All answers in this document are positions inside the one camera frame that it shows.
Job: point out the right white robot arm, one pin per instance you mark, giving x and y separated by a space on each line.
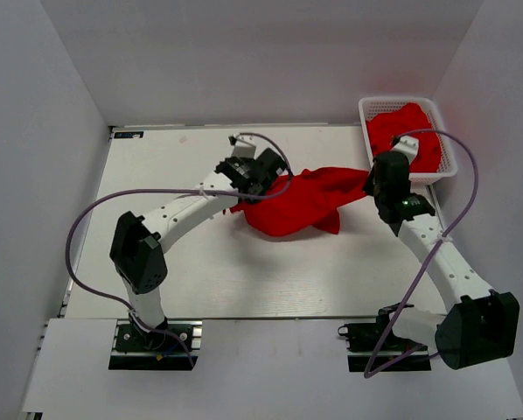
479 324

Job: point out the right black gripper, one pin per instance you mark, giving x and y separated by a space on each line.
368 187

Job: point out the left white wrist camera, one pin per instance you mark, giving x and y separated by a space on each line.
242 147

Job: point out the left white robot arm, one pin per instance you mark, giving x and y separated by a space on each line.
140 242

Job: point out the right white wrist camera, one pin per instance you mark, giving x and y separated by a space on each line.
408 146

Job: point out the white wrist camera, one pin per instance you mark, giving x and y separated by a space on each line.
242 147
408 146

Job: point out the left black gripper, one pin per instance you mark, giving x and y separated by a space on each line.
245 160

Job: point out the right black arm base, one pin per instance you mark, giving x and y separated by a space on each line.
362 337

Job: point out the blue table label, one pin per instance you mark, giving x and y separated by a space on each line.
128 135

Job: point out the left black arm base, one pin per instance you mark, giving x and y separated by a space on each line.
135 350

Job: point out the red t shirt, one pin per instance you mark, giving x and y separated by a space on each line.
310 199

